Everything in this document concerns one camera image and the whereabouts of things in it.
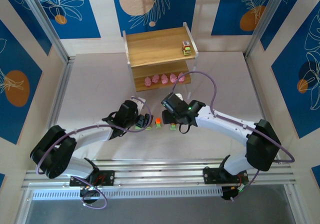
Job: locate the aluminium mounting rail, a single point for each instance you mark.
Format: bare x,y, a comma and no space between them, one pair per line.
160,174

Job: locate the wooden shelf with white frame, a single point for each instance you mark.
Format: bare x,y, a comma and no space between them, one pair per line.
160,46

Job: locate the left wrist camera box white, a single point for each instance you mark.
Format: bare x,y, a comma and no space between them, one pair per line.
140,104

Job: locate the aluminium side rail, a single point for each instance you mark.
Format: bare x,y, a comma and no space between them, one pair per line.
60,96
254,84

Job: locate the pink plastic pig toy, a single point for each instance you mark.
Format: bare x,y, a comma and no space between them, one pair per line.
173,78
155,78
148,81
164,79
181,78

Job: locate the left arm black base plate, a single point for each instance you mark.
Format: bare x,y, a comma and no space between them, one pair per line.
107,177

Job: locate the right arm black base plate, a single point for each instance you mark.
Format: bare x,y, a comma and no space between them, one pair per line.
212,176

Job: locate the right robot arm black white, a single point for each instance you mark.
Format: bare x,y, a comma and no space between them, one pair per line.
225,124

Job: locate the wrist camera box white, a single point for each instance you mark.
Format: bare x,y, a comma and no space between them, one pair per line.
140,104
180,96

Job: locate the aluminium frame post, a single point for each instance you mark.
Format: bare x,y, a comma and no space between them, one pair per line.
268,21
46,21

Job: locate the green truck with ladder box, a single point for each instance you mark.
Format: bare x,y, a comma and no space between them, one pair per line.
187,47
173,127

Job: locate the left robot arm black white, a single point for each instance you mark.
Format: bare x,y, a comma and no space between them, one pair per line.
87,136

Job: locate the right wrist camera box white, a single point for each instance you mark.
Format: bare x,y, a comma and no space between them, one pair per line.
180,96

